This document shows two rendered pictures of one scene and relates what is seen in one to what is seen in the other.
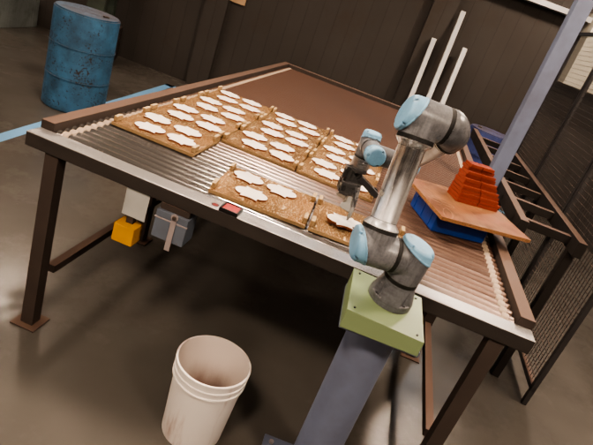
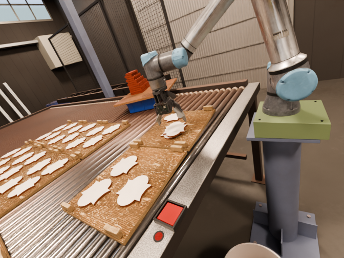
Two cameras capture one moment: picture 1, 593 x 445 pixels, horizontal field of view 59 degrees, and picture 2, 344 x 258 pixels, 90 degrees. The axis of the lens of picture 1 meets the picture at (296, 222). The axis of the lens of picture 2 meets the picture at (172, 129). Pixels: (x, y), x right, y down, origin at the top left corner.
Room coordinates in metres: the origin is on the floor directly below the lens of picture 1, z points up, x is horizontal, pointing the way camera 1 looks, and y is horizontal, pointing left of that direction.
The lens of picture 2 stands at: (1.56, 0.49, 1.35)
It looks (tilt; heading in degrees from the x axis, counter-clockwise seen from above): 25 degrees down; 307
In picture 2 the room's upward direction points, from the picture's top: 18 degrees counter-clockwise
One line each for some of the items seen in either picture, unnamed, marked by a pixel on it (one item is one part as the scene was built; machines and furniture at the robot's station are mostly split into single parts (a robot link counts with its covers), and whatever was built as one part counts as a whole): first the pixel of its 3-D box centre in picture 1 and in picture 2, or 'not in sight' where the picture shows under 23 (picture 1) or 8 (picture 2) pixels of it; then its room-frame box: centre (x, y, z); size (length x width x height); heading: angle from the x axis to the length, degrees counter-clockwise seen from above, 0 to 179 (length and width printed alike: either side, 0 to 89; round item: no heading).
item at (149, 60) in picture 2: (368, 145); (152, 65); (2.03, -0.16, 1.30); 0.09 x 0.08 x 0.11; 12
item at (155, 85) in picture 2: (361, 163); (158, 83); (2.03, -0.16, 1.22); 0.08 x 0.08 x 0.05
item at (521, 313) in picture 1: (474, 184); (104, 102); (3.80, -1.11, 0.90); 4.04 x 0.06 x 0.10; 175
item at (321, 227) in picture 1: (358, 230); (176, 127); (2.08, -0.26, 0.93); 0.41 x 0.35 x 0.02; 89
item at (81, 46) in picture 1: (80, 59); not in sight; (4.90, 2.46, 0.46); 0.59 x 0.59 x 0.92
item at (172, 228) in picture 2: (231, 208); (170, 214); (1.84, 0.25, 0.92); 0.08 x 0.08 x 0.02; 85
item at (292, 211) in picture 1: (266, 194); (129, 178); (2.09, 0.16, 0.93); 0.41 x 0.35 x 0.02; 89
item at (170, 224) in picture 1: (173, 225); not in sight; (1.85, 0.45, 0.77); 0.14 x 0.11 x 0.18; 85
